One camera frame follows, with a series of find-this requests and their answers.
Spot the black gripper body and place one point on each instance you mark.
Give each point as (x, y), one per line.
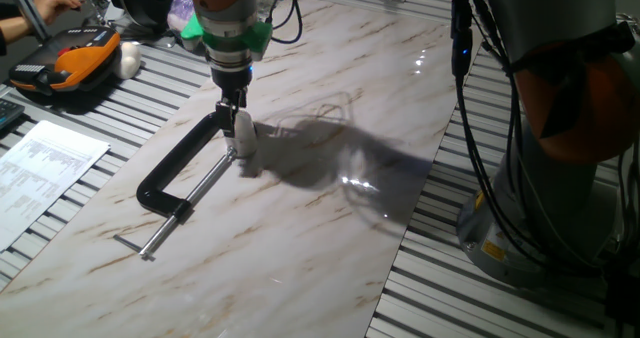
(231, 80)

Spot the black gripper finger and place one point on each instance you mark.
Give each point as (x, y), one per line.
(226, 120)
(241, 98)

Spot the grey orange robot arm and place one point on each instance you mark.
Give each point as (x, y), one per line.
(560, 128)

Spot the person hand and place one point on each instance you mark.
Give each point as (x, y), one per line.
(55, 3)

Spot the black metal C-clamp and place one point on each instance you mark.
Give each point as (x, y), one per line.
(170, 170)

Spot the purple plastic bag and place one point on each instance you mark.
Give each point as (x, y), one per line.
(181, 10)

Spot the marble pattern board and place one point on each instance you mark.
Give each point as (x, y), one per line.
(300, 203)

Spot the black round reel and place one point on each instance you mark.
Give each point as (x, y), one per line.
(140, 0)

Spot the orange black teach pendant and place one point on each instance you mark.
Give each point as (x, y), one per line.
(75, 58)

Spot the white printed paper sheet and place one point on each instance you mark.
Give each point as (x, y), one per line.
(40, 173)

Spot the grey aluminium frame leg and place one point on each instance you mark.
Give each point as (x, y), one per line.
(27, 10)

